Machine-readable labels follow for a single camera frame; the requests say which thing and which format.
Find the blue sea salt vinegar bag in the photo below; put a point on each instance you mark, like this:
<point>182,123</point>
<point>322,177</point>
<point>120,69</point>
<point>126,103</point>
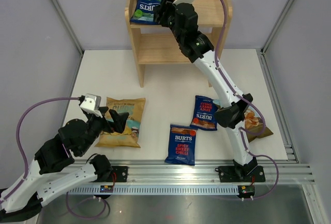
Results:
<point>144,12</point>

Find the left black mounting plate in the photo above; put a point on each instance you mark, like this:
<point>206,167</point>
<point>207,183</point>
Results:
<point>119,174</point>

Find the blue spicy chilli bag front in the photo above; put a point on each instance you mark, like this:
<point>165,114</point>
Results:
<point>181,147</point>

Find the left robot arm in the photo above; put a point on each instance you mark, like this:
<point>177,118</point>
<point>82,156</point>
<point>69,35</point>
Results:
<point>34,190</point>

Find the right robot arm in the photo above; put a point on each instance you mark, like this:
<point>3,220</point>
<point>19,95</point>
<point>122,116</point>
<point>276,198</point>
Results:
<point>222,84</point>

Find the light blue cassava chips bag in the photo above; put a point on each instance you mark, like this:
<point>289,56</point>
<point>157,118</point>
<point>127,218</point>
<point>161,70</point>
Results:
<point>254,125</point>

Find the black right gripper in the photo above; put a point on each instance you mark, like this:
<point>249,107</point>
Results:
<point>165,6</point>

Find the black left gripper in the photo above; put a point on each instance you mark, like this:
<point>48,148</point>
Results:
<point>119,122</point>

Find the wooden two-tier shelf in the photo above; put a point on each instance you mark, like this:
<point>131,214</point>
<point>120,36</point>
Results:
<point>214,18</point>

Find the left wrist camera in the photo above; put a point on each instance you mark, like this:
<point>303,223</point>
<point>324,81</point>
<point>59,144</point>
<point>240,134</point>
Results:
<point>90,104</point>

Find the black mounting plate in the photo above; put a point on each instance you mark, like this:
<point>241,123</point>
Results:
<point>227,174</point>
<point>119,174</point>

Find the tan kettle chips bag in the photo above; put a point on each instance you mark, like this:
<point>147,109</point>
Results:
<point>131,130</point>

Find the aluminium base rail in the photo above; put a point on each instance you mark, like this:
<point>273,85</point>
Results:
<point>149,172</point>

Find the blue spicy chilli bag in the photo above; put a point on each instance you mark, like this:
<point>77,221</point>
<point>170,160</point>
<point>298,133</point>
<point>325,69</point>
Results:
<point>181,147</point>
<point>203,114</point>

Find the white slotted cable duct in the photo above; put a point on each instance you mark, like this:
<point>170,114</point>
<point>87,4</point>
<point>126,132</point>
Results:
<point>157,190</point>

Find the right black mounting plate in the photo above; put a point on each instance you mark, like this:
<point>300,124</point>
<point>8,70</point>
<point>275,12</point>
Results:
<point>227,174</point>

